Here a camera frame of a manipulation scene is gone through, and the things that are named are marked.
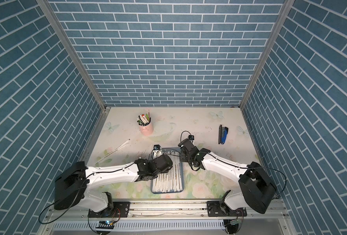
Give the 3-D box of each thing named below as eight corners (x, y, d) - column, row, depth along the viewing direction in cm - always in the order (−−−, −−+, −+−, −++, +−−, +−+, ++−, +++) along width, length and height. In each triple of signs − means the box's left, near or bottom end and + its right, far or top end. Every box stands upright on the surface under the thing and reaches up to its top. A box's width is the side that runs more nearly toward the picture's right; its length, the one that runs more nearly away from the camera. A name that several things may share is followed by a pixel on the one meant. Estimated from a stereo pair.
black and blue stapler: (218, 143, 102) (219, 140, 99) (218, 127, 111) (219, 124, 108) (226, 145, 102) (228, 142, 99) (226, 128, 111) (228, 125, 108)
